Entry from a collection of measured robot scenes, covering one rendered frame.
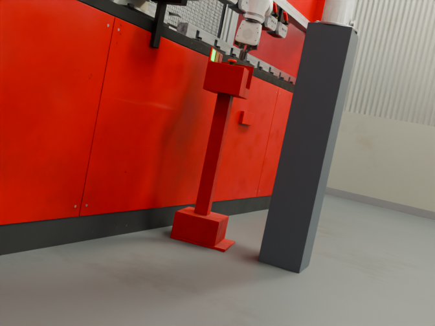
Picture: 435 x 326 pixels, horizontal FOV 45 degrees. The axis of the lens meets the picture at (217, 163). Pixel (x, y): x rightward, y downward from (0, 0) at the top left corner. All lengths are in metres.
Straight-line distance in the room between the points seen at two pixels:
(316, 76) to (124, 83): 0.76
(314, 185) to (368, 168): 3.51
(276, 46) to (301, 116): 2.14
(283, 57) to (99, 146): 2.49
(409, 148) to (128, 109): 3.94
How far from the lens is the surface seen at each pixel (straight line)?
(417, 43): 5.73
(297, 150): 2.15
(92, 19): 1.87
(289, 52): 4.20
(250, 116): 3.03
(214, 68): 2.24
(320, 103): 2.14
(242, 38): 2.37
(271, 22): 3.44
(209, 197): 2.31
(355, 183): 5.64
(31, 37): 1.68
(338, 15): 2.23
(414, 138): 5.59
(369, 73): 5.71
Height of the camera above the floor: 0.54
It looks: 5 degrees down
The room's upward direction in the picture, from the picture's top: 11 degrees clockwise
